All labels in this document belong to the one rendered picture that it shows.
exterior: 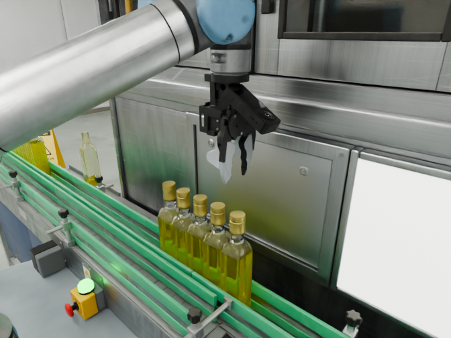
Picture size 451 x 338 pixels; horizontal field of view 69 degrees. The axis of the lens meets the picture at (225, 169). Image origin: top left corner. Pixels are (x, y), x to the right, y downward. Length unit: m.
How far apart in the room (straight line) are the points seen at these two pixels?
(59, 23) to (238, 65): 6.39
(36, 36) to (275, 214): 6.22
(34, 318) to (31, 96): 0.89
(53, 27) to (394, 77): 6.48
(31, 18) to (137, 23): 6.36
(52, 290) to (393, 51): 1.15
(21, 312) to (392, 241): 1.04
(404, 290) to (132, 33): 0.65
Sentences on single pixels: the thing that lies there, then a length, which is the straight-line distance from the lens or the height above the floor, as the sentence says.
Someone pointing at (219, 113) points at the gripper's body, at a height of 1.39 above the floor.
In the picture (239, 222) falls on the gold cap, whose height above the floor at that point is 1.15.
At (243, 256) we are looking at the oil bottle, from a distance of 0.75.
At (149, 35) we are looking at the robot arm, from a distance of 0.40.
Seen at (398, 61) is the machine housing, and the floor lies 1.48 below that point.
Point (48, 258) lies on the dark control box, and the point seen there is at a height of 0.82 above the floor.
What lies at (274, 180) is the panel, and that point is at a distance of 0.79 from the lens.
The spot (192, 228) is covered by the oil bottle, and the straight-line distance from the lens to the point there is 0.82.
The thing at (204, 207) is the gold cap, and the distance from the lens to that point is 0.79.
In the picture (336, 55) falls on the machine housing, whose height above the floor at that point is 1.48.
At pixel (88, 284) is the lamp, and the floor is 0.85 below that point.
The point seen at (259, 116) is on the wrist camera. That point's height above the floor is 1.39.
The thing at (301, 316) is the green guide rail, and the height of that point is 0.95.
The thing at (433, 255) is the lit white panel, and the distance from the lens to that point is 0.70.
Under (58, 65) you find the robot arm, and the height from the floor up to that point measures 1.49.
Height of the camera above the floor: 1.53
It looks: 23 degrees down
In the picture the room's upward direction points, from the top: straight up
